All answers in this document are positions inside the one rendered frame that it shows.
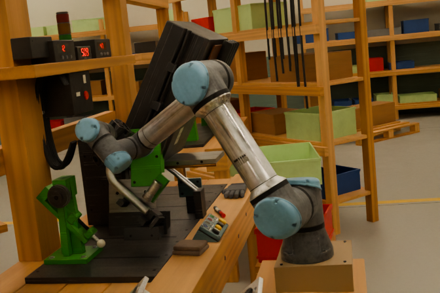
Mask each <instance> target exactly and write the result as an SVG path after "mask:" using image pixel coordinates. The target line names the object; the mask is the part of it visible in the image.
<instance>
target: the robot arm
mask: <svg viewBox="0 0 440 293"><path fill-rule="evenodd" d="M233 85H234V75H233V72H232V70H231V68H230V67H229V66H228V65H227V64H226V63H225V62H223V61H220V60H204V61H190V62H188V63H184V64H183V65H181V66H179V67H178V68H177V70H176V71H175V73H174V75H173V78H172V92H173V94H174V97H175V98H176V100H175V101H173V102H172V103H171V104H170V105H168V106H167V107H166V108H165V109H164V110H163V111H161V112H160V113H159V114H158V115H156V116H155V117H154V118H153V119H152V120H151V121H149V122H148V123H147V124H145V125H144V126H143V127H142V128H141V129H140V130H139V131H137V132H136V133H133V132H132V131H131V130H130V128H129V127H128V126H127V125H126V124H125V123H124V122H122V120H119V119H115V120H112V121H110V123H105V122H102V121H99V120H96V119H95V118H83V119H81V120H79V121H78V122H77V125H76V126H75V134H76V136H77V138H78V139H80V140H81V141H82V142H85V143H87V144H88V146H89V147H90V148H91V149H92V150H93V153H92V155H91V157H90V159H91V160H92V161H93V162H94V163H95V164H96V165H97V166H98V167H99V166H101V165H103V163H104V165H105V166H106V167H107V168H109V169H110V171H111V172H112V173H114V174H119V173H121V172H122V171H124V170H125V169H127V168H128V167H129V166H130V164H131V163H132V160H135V159H138V158H144V157H146V156H148V155H149V154H151V153H152V152H153V150H154V148H155V147H156V146H157V145H158V144H160V143H161V142H163V140H165V139H166V138H167V137H169V136H170V135H171V134H172V133H173V132H175V131H176V130H177V129H179V128H180V127H181V126H182V125H183V124H185V123H186V122H188V121H189V120H190V119H191V118H192V117H194V116H196V117H199V118H203V119H204V120H205V121H206V123H207V125H208V126H209V128H210V129H211V131H212V132H213V134H214V135H215V137H216V139H217V140H218V142H219V144H220V145H221V147H222V148H223V150H224V151H225V153H226V155H227V156H228V157H229V159H230V161H231V162H232V164H233V166H234V167H235V169H236V170H237V172H238V174H239V175H240V176H241V178H242V180H243V181H244V183H245V184H246V186H247V188H248V189H249V191H250V193H251V194H250V198H249V202H250V203H251V204H252V206H253V208H254V212H253V213H254V216H253V219H254V223H255V225H256V227H257V228H258V230H259V231H260V232H261V233H262V234H263V235H265V236H267V237H269V238H272V239H283V241H282V247H281V257H282V260H283V261H284V262H287V263H290V264H316V263H320V262H324V261H326V260H328V259H330V258H332V257H333V255H334V250H333V245H332V242H331V240H330V238H329V236H328V234H327V232H326V229H325V222H324V215H323V203H322V196H321V186H320V181H319V179H317V178H315V177H293V178H285V177H281V176H278V175H277V174H276V172H275V171H274V170H273V168H272V166H271V165H270V163H269V162H268V160H267V158H266V157H265V155H264V154H263V152H262V151H261V149H260V148H259V146H258V144H257V143H256V142H255V140H254V138H253V137H252V135H251V134H250V132H249V131H248V129H247V128H246V126H245V124H244V123H243V122H242V119H241V118H240V117H239V115H238V113H237V112H236V110H235V109H234V107H233V106H232V104H231V103H230V97H231V92H230V91H231V90H232V87H233Z"/></svg>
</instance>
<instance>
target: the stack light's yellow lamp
mask: <svg viewBox="0 0 440 293"><path fill-rule="evenodd" d="M57 26H58V34H59V35H68V34H71V28H70V23H62V24H57Z"/></svg>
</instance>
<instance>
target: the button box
mask: <svg viewBox="0 0 440 293"><path fill-rule="evenodd" d="M210 215H212V214H211V213H210V214H209V215H208V216H207V217H206V219H205V220H207V221H209V222H210V224H208V223H206V222H205V220H204V221H203V223H202V224H201V225H200V227H199V229H198V230H197V232H196V233H195V235H194V237H193V239H192V240H207V241H208V242H219V240H220V238H221V237H222V235H223V234H224V232H225V230H226V229H227V227H228V226H229V225H228V224H227V223H226V224H224V226H223V227H222V229H221V230H220V232H219V234H217V233H215V232H213V228H214V227H215V225H217V223H218V222H219V218H217V217H216V216H215V218H212V217H211V216H210ZM208 217H209V218H211V219H212V221H210V220H208ZM203 224H206V225H207V226H208V227H205V226H204V225H203Z"/></svg>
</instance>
